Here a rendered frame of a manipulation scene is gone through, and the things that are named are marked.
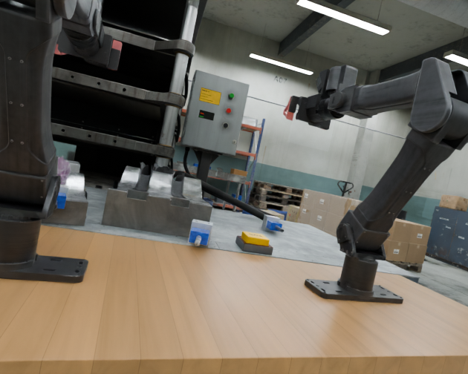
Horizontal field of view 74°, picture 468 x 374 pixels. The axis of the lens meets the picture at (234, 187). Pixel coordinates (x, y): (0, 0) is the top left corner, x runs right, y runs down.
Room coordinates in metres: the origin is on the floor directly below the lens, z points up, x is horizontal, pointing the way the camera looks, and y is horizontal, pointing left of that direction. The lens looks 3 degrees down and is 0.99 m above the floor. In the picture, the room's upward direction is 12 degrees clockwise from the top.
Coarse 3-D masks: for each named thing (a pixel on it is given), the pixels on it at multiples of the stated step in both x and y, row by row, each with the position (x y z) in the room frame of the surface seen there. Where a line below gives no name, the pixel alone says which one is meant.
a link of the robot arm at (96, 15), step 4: (100, 0) 0.62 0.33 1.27; (100, 4) 0.62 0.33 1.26; (96, 8) 0.55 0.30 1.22; (96, 12) 0.54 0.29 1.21; (96, 16) 0.54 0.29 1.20; (100, 16) 0.58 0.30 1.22; (96, 20) 0.54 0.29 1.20; (100, 20) 0.58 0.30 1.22; (96, 24) 0.55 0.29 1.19; (96, 28) 0.55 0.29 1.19; (96, 32) 0.57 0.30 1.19; (96, 36) 0.59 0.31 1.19
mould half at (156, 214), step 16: (128, 176) 1.00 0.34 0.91; (160, 176) 1.05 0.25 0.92; (112, 192) 0.74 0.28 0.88; (160, 192) 0.93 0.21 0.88; (192, 192) 1.02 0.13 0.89; (112, 208) 0.74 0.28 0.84; (128, 208) 0.75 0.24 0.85; (144, 208) 0.76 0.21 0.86; (160, 208) 0.77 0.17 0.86; (176, 208) 0.78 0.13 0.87; (192, 208) 0.79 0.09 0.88; (208, 208) 0.80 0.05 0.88; (112, 224) 0.75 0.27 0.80; (128, 224) 0.76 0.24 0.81; (144, 224) 0.76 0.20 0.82; (160, 224) 0.77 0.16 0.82; (176, 224) 0.78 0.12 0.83
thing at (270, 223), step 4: (264, 216) 1.15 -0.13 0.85; (268, 216) 1.13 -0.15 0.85; (272, 216) 1.16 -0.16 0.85; (264, 220) 1.14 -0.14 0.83; (268, 220) 1.12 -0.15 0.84; (272, 220) 1.13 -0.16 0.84; (276, 220) 1.13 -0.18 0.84; (264, 224) 1.13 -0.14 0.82; (268, 224) 1.11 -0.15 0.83; (272, 224) 1.09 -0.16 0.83; (276, 224) 1.09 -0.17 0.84; (280, 224) 1.09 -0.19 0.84; (264, 228) 1.13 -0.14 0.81; (268, 228) 1.10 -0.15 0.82; (272, 228) 1.09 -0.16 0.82; (276, 228) 1.07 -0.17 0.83; (280, 228) 1.05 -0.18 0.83
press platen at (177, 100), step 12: (60, 72) 1.43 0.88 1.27; (72, 72) 1.44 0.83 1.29; (84, 84) 1.46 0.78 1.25; (96, 84) 1.47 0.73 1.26; (108, 84) 1.48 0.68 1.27; (120, 84) 1.49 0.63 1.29; (132, 96) 1.51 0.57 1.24; (144, 96) 1.52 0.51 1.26; (156, 96) 1.49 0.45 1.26; (168, 96) 1.47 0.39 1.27; (180, 96) 1.48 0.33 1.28; (180, 108) 1.52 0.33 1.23; (180, 120) 1.94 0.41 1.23; (180, 132) 2.02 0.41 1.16
